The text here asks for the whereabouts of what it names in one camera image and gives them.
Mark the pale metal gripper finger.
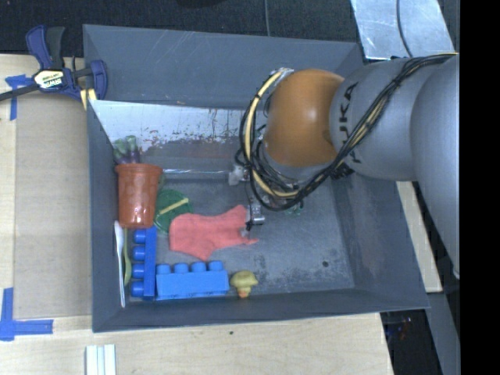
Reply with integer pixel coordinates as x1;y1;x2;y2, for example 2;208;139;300
241;212;267;237

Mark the grey metal bin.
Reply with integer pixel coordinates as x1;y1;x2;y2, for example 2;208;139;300
81;23;431;334

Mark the pink cloth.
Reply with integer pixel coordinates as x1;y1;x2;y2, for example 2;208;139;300
168;204;260;262

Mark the yellow toy mushroom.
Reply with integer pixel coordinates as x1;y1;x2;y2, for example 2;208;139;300
229;270;259;299

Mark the green round toy, yellow stripe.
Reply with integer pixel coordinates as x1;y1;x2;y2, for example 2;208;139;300
152;188;195;234

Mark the wide blue toy brick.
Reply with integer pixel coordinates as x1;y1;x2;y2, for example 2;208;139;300
155;259;230;301

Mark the orange plastic cup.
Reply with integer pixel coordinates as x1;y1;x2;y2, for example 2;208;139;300
114;162;163;230

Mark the narrow blue toy brick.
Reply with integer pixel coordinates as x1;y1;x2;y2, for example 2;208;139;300
130;226;159;298

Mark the yellow-green plastic spoon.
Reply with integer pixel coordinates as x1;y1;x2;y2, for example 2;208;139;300
122;227;134;288

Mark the purple toy eggplant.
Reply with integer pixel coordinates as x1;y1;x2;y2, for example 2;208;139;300
112;134;143;166

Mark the white plastic spoon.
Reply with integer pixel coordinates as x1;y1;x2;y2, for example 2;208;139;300
113;220;127;309

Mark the pale wood board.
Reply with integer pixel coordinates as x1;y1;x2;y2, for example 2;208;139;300
12;95;94;320

